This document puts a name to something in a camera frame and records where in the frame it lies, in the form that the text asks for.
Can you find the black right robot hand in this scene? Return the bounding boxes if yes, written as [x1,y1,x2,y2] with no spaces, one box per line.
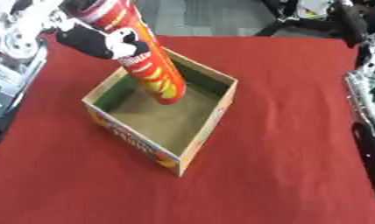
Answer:
[329,0,373,49]

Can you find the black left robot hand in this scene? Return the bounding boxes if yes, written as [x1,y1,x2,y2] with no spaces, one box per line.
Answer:
[53,0,117,60]

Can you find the black tripod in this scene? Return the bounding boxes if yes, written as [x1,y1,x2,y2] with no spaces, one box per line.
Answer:
[253,0,347,38]

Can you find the red cylindrical chips can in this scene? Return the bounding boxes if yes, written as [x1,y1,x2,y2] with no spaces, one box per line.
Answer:
[72,0,188,106]

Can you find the open cardboard box green inside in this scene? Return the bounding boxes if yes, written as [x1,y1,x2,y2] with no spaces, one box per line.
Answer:
[80,46,240,178]

